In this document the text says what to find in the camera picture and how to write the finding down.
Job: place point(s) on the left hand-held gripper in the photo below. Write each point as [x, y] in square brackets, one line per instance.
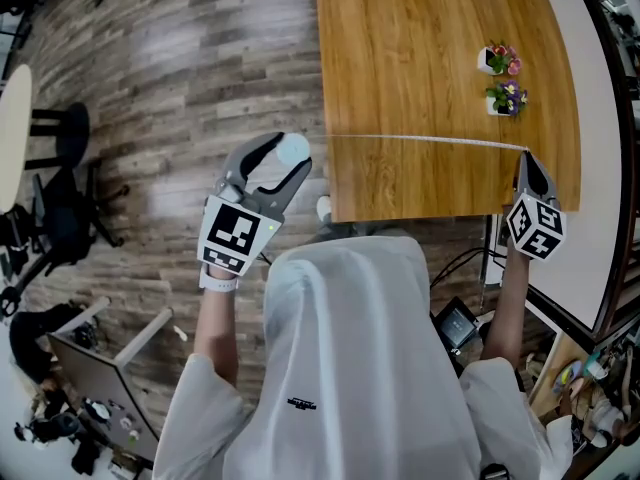
[232, 233]

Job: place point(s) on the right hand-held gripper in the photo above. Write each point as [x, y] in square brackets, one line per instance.
[537, 228]

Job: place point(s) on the round white tape measure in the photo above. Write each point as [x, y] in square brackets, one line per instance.
[293, 149]

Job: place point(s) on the person's left forearm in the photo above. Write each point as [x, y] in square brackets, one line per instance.
[215, 333]

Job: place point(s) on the person's right forearm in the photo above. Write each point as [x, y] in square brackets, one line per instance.
[507, 303]

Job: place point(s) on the person's left white shoe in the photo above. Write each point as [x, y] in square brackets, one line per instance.
[324, 208]

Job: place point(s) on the purple flowers in white pot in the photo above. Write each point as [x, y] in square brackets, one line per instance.
[507, 100]

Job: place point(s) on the person's gray trousers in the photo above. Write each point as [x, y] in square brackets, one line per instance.
[360, 229]

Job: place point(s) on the white wristband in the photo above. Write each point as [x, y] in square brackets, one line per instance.
[217, 283]

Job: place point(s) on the pink flowers in white pot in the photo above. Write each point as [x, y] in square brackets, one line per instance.
[497, 60]

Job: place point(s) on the black device with screen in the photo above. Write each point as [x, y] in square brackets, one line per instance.
[455, 325]

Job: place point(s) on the white paper scrap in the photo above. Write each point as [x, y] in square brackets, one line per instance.
[180, 333]

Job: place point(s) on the cluttered wooden table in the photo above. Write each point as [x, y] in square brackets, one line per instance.
[555, 363]

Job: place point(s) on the wooden office table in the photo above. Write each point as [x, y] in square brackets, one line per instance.
[400, 58]

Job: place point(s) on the teal and white cup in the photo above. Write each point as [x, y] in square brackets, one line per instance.
[595, 368]

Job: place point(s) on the blue plate with banana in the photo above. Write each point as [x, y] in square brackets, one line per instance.
[567, 375]

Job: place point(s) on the black office chair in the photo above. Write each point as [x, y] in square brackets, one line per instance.
[65, 218]

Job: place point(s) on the person's white shirt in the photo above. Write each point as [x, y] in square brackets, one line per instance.
[360, 368]

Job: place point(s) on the round beige table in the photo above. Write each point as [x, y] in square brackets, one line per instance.
[15, 133]

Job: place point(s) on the gray desk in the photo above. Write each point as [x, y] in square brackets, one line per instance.
[95, 373]

